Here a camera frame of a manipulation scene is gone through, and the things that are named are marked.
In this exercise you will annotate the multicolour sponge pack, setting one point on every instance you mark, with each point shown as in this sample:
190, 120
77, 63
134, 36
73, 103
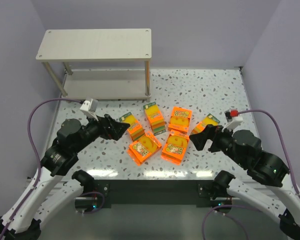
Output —
208, 120
155, 118
135, 129

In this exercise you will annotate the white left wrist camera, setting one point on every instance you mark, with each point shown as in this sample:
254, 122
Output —
88, 108

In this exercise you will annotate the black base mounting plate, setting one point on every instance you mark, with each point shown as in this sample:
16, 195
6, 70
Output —
150, 192

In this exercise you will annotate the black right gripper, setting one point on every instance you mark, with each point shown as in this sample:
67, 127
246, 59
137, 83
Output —
215, 137

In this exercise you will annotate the orange round sponge box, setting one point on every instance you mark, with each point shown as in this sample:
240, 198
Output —
144, 148
175, 147
180, 120

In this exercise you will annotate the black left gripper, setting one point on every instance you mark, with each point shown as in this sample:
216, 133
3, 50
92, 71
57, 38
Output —
106, 127

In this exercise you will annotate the white two-tier shelf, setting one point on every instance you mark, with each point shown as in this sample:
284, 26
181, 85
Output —
104, 64

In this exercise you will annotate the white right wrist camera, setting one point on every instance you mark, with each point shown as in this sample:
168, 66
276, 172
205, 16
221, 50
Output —
233, 118

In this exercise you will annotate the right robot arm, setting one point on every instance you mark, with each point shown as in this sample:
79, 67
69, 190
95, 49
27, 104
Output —
267, 169

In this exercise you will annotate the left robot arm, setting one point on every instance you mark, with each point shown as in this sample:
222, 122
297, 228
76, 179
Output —
27, 217

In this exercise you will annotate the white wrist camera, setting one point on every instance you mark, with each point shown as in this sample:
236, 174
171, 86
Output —
88, 108
233, 118

